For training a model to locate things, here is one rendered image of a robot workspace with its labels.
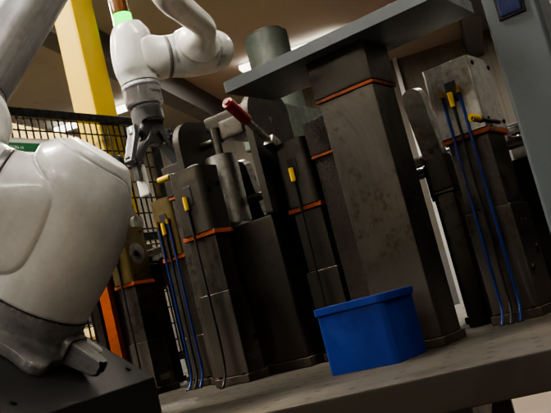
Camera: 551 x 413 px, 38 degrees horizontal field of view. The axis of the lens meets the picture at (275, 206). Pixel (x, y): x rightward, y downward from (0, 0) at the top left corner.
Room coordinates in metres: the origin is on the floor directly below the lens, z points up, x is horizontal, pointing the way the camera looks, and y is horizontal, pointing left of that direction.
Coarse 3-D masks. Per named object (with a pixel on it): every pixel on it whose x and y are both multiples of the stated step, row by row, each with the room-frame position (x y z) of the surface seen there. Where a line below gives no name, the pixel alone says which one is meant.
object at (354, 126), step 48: (384, 48) 1.18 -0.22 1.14; (336, 96) 1.16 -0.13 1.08; (384, 96) 1.15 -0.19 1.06; (336, 144) 1.17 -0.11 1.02; (384, 144) 1.13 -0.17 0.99; (384, 192) 1.14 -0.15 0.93; (384, 240) 1.15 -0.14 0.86; (432, 240) 1.17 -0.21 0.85; (384, 288) 1.16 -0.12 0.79; (432, 288) 1.14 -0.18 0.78; (432, 336) 1.13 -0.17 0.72
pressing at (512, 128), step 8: (512, 128) 1.31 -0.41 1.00; (504, 136) 1.32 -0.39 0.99; (512, 136) 1.40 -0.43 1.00; (520, 136) 1.43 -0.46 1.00; (512, 144) 1.49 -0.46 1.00; (520, 144) 1.49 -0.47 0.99; (448, 152) 1.37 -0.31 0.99; (416, 160) 1.40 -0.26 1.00; (424, 176) 1.60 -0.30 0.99; (152, 248) 1.75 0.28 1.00; (160, 248) 1.73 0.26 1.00; (152, 256) 1.88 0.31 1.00; (160, 256) 1.92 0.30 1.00; (152, 264) 2.03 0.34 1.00
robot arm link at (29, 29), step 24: (0, 0) 1.08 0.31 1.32; (24, 0) 1.09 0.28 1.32; (48, 0) 1.12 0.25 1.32; (0, 24) 1.07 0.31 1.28; (24, 24) 1.09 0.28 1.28; (48, 24) 1.13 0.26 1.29; (0, 48) 1.06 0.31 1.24; (24, 48) 1.09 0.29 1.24; (0, 72) 1.05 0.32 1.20; (24, 72) 1.11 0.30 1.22; (0, 96) 1.04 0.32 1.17; (0, 120) 1.02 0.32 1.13; (0, 144) 1.01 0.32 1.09; (0, 168) 0.98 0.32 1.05
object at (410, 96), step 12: (408, 96) 1.33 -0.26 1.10; (420, 96) 1.32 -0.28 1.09; (408, 108) 1.33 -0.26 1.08; (420, 108) 1.32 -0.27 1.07; (420, 120) 1.33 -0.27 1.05; (432, 120) 1.33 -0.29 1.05; (420, 132) 1.34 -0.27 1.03; (432, 132) 1.33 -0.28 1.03; (420, 144) 1.35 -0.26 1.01; (432, 144) 1.34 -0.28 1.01; (432, 156) 1.34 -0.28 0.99
